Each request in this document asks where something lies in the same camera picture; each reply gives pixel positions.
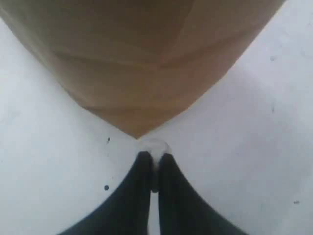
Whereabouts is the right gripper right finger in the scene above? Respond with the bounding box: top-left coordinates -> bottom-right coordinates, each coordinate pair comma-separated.
158,153 -> 246,235

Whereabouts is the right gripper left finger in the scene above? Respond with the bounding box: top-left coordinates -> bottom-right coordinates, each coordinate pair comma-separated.
61,152 -> 153,235

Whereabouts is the brown paper shopping bag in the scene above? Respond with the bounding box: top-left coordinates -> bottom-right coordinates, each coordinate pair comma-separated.
0,0 -> 283,138

